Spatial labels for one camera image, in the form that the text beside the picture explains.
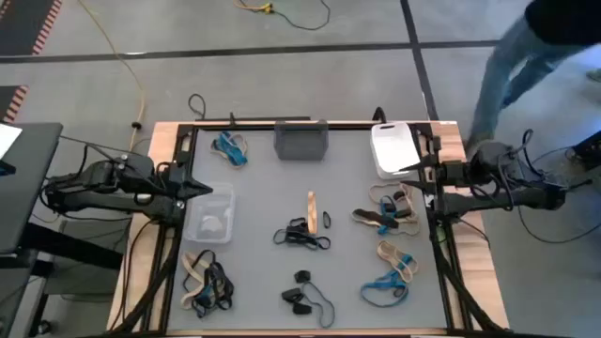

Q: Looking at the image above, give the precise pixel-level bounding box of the white plastic basket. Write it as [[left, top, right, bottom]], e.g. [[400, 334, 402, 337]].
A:
[[369, 121, 423, 180]]

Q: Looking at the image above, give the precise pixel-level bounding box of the dark navy thin rubber band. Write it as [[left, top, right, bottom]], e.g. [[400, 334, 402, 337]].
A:
[[272, 228, 331, 252]]

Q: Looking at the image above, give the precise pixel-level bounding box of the black floor cable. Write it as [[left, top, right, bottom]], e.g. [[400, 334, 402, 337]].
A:
[[270, 0, 332, 32], [516, 201, 601, 245]]

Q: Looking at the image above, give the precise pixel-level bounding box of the yellow plug cable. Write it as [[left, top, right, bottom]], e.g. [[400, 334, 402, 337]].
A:
[[233, 0, 275, 14]]

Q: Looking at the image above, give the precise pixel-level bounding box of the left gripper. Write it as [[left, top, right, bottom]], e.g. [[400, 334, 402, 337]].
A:
[[157, 162, 213, 201]]

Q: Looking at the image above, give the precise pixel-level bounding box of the person in blue jeans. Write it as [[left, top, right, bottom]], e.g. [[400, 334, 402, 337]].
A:
[[0, 0, 64, 56]]

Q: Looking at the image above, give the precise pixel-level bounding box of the black cable loop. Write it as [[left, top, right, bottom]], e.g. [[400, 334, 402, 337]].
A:
[[187, 92, 208, 121]]

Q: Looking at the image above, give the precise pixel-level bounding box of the black mat with orange stripes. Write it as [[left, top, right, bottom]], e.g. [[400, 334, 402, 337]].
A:
[[0, 84, 30, 125]]

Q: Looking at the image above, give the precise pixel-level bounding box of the wide black rubber band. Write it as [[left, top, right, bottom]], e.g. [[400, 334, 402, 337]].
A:
[[350, 207, 401, 230]]

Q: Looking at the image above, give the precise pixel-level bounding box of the long yellow cable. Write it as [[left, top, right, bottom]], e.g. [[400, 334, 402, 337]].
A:
[[77, 0, 147, 152]]

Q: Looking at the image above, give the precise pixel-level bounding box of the clear plastic basket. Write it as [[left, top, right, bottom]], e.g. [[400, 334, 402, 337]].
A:
[[183, 181, 236, 244]]

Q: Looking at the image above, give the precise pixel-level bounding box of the black desk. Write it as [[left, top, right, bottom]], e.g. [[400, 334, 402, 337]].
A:
[[0, 122, 126, 271]]

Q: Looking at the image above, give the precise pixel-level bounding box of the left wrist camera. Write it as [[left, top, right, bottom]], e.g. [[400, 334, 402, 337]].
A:
[[166, 161, 190, 186]]

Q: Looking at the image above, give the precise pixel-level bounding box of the thin black cable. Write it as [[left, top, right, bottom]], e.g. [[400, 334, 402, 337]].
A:
[[59, 134, 159, 159]]

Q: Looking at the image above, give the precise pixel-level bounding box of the black equipment box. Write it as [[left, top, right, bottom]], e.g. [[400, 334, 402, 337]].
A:
[[570, 130, 601, 171]]

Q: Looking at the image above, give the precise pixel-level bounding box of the grey table mat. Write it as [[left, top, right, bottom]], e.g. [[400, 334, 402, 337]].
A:
[[166, 127, 448, 330]]

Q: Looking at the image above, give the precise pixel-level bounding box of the white paper sheet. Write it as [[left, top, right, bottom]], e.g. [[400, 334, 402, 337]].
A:
[[0, 123, 23, 161]]

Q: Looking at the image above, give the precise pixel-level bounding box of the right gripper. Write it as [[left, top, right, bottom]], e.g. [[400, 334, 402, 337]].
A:
[[398, 154, 470, 194]]

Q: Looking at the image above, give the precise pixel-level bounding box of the thin black rubber band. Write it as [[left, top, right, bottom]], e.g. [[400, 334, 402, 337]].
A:
[[182, 249, 218, 292]]

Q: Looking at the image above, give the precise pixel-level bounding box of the black aluminium table frame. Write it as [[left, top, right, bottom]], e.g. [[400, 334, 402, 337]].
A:
[[107, 119, 511, 338]]

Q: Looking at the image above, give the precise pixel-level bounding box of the grey plastic basket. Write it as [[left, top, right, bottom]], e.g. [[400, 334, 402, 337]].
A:
[[273, 119, 330, 161]]

